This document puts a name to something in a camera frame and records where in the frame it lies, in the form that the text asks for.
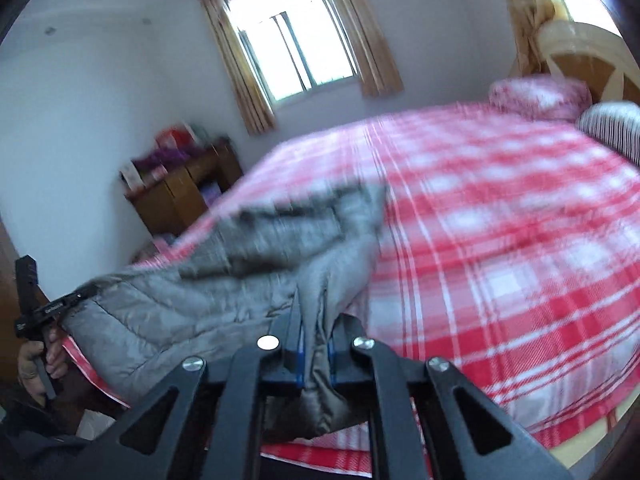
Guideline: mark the striped pillow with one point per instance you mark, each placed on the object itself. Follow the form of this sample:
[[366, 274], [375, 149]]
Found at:
[[612, 127]]

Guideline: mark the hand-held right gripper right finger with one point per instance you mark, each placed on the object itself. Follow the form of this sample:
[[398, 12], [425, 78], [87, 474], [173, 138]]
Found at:
[[331, 362]]

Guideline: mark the stack of boxes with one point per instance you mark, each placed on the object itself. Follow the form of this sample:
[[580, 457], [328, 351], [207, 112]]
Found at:
[[212, 192]]

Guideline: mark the bed with red plaid sheet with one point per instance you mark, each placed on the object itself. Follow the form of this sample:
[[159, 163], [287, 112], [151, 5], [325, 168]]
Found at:
[[500, 240]]

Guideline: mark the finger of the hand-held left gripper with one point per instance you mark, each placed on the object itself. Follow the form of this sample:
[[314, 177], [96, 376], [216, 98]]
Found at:
[[86, 292]]

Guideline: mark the wooden bed headboard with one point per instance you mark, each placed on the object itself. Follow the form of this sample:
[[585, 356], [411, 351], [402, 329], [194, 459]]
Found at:
[[585, 55]]

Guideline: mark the long beige patterned curtain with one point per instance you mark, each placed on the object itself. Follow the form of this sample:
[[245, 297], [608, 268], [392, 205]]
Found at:
[[525, 20]]

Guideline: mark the person's left forearm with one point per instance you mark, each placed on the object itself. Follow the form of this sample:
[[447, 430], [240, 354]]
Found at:
[[35, 440]]

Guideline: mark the grey puffer jacket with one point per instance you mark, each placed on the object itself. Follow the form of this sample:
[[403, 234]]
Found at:
[[215, 280]]

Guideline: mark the pink folded quilt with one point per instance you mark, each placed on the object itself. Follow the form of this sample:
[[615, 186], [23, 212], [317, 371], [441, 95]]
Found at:
[[540, 97]]

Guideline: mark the white box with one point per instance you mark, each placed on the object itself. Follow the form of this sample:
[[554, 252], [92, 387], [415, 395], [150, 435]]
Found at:
[[131, 177]]

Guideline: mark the person's left hand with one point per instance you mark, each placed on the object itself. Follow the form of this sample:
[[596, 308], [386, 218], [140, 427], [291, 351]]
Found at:
[[31, 370]]

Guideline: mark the purple cloth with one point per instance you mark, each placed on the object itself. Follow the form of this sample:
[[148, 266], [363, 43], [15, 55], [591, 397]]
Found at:
[[160, 159]]

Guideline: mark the brown wooden desk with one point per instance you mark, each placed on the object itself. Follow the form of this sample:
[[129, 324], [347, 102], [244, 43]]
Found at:
[[175, 200]]

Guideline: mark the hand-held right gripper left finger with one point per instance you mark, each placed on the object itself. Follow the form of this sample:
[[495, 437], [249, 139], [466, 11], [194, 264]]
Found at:
[[299, 362]]

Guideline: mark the red cardboard box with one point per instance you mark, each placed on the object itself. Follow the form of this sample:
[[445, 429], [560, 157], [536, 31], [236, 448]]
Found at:
[[172, 137]]

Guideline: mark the sliding glass window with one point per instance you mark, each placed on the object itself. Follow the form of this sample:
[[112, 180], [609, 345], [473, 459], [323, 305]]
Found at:
[[290, 35]]

